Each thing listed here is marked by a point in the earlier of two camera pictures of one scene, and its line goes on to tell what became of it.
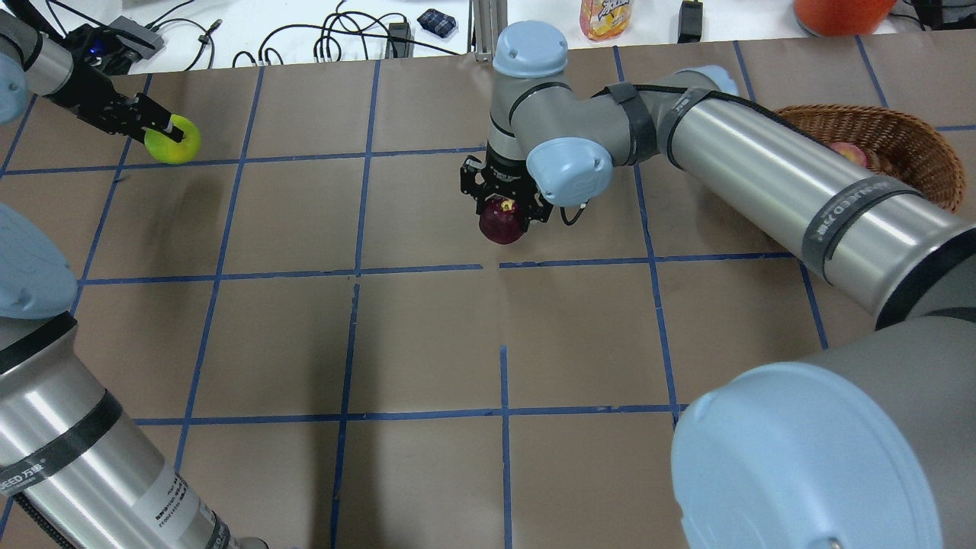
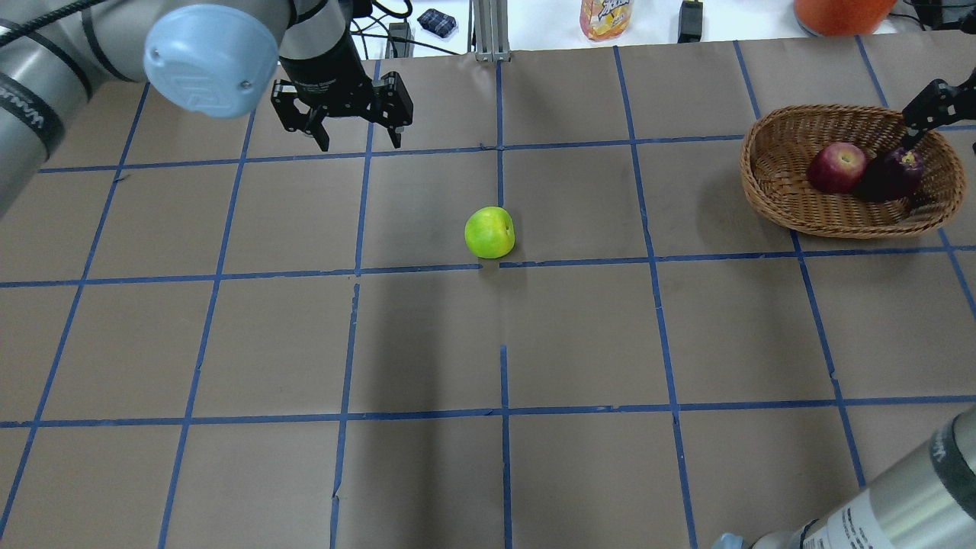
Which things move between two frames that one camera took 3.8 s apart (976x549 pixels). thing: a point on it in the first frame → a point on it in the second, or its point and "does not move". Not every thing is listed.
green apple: [165, 149] → [489, 232]
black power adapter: [690, 22] does not move
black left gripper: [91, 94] → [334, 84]
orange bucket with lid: [838, 18] does not move
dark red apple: [502, 220] → [898, 174]
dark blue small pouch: [437, 22] does not move
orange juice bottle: [603, 20] does not move
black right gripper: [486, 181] → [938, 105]
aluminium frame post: [486, 19] does not move
